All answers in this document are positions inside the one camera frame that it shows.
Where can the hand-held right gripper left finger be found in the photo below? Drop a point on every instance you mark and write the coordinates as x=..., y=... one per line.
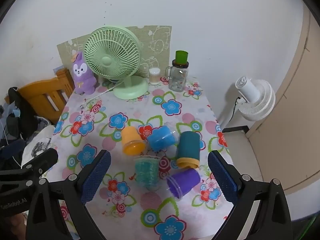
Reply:
x=96, y=175

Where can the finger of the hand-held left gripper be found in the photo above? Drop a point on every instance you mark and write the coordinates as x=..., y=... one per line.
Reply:
x=45, y=160

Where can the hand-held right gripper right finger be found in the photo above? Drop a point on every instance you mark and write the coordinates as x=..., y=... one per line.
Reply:
x=222, y=175

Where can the purple plastic cup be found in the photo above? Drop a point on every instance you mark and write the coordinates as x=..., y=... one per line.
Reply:
x=183, y=182

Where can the teal cup with orange rim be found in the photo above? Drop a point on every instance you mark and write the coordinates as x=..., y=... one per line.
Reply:
x=188, y=145

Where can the orange plastic cup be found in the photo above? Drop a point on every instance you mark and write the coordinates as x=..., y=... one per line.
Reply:
x=131, y=140

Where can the clear cup with teal beads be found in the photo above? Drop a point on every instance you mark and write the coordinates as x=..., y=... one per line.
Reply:
x=147, y=172

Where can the blue plastic cup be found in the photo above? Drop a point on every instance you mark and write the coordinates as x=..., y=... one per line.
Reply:
x=160, y=140

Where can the green plastic cup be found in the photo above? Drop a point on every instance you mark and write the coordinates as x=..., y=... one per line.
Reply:
x=181, y=57

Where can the white printed cloth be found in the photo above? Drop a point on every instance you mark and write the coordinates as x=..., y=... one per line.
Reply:
x=37, y=142

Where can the dark clothes pile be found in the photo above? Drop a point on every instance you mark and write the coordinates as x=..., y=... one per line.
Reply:
x=10, y=152

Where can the black bag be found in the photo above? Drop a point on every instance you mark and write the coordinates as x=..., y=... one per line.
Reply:
x=22, y=115

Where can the orange wooden chair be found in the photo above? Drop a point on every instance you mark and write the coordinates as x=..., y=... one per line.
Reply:
x=37, y=87

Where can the white standing fan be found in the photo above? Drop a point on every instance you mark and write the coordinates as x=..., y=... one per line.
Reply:
x=257, y=100

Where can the floral tablecloth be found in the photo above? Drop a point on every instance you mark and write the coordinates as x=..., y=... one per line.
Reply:
x=155, y=112

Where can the purple plush bunny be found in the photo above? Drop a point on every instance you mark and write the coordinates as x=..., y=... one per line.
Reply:
x=83, y=80

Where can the beige cabinet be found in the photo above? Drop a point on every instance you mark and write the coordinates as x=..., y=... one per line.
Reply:
x=300, y=105

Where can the glass mug jar black lid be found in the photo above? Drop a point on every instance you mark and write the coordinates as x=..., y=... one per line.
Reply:
x=178, y=80

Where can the green desk fan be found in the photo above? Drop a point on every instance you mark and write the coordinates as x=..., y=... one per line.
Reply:
x=107, y=62

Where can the small white jar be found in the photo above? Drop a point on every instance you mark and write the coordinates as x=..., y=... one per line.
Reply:
x=154, y=76

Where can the printed cardboard sheet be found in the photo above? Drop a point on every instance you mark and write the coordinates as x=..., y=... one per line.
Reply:
x=156, y=45

